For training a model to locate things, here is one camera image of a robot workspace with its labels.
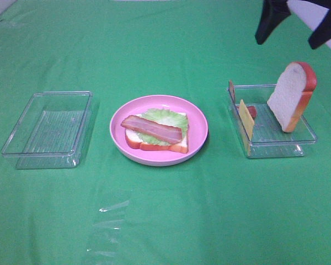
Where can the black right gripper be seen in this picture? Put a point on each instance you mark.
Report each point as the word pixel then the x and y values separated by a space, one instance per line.
pixel 276 11

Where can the toy bacon strip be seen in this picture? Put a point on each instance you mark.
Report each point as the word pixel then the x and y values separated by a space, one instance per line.
pixel 167 133
pixel 251 109

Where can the toy lettuce leaf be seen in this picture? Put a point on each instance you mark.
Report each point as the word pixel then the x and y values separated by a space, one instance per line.
pixel 161 116

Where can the toy bread slice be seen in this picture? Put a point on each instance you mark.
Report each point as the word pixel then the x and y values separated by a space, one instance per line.
pixel 149 147
pixel 292 94

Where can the yellow toy cheese slice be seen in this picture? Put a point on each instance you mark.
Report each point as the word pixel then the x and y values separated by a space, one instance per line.
pixel 248 125

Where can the right clear plastic tray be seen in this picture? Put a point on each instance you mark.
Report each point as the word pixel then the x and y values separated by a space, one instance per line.
pixel 268 140

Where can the clear plastic tray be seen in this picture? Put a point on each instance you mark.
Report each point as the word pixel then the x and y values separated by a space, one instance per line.
pixel 268 140
pixel 51 132

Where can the pink round plate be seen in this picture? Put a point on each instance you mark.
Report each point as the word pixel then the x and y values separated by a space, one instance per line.
pixel 197 131

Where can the left clear plastic tray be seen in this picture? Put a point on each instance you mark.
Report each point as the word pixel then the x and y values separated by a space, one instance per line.
pixel 51 132

